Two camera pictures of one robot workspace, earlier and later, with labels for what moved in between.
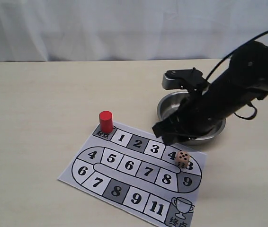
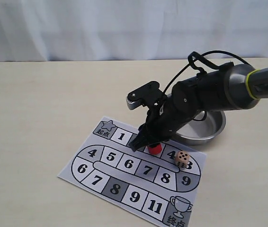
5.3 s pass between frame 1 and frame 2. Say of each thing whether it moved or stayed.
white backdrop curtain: stayed
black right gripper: moved
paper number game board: stayed
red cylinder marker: moved
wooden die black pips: stayed
